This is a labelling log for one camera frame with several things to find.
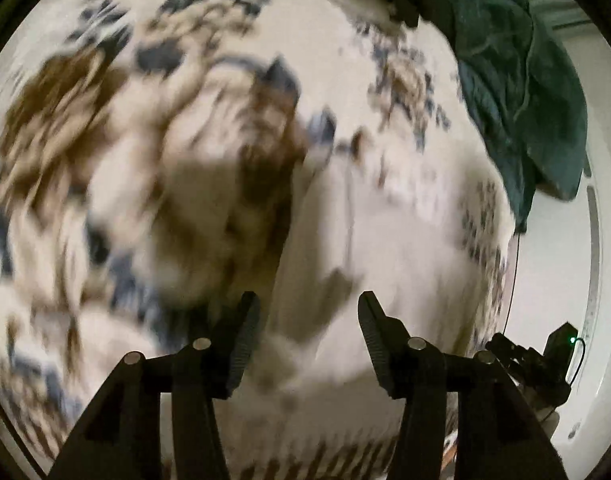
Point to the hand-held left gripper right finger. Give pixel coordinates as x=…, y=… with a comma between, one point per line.
x=373, y=340

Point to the dark green cloth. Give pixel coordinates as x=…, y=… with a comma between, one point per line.
x=525, y=85

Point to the floral patterned blanket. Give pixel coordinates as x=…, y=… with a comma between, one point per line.
x=85, y=160

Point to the white small garment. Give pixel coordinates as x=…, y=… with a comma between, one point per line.
x=405, y=240

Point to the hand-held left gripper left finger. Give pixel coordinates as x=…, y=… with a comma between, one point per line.
x=245, y=332

